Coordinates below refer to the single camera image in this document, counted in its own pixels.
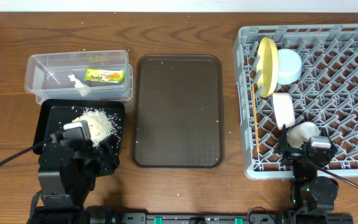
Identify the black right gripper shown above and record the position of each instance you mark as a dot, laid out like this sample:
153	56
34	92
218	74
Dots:
295	154

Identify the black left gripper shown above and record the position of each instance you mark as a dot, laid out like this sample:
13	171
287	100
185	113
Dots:
107	161

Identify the small white cup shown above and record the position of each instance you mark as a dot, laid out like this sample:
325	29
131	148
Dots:
302	133

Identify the white bowl with rice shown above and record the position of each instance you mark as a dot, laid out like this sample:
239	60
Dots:
283	110

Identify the pile of white rice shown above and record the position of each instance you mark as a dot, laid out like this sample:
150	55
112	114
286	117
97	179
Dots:
103	127

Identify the light blue bowl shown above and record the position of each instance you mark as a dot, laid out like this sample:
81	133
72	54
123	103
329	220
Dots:
290	66

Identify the yellow plate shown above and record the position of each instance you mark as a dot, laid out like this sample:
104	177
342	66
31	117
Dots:
268	65

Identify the white tissue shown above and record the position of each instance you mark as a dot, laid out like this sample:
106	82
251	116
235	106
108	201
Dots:
83	89

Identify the green snack wrapper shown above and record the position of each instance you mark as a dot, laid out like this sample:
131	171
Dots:
105	76

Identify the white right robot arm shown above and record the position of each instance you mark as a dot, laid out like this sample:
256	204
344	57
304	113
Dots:
313	196

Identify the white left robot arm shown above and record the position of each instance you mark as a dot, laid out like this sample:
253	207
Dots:
40	213

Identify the grey dishwasher rack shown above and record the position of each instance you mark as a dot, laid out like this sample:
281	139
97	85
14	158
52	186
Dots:
326	94

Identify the black plastic bin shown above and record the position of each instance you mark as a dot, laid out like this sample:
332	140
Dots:
55	113

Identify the clear plastic bin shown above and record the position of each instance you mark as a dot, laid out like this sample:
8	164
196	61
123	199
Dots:
47	75

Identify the dark brown serving tray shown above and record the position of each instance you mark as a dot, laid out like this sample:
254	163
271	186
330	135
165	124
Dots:
178	116

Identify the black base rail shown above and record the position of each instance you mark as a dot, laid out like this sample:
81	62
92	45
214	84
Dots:
197	218

